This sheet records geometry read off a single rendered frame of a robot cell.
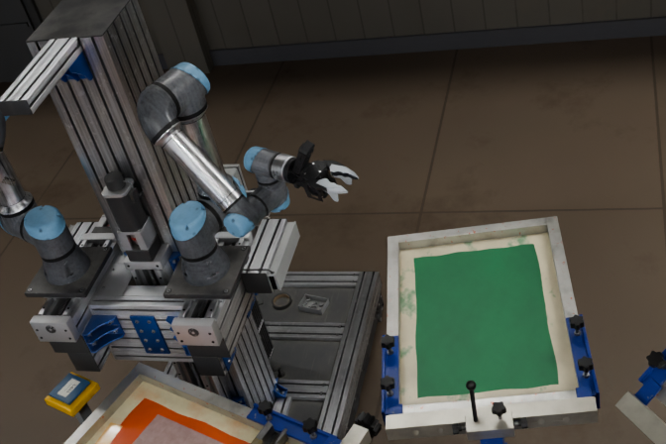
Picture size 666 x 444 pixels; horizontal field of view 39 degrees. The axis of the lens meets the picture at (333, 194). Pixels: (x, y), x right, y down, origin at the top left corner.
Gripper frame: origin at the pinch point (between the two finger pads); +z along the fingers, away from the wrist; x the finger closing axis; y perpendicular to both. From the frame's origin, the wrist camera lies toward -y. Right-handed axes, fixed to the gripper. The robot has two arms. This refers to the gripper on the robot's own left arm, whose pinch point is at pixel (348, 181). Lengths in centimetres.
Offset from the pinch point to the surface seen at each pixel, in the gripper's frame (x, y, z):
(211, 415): 51, 66, -40
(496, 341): -12, 75, 23
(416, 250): -37, 78, -22
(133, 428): 66, 64, -59
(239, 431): 51, 66, -28
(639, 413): 5, 52, 77
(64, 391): 67, 62, -90
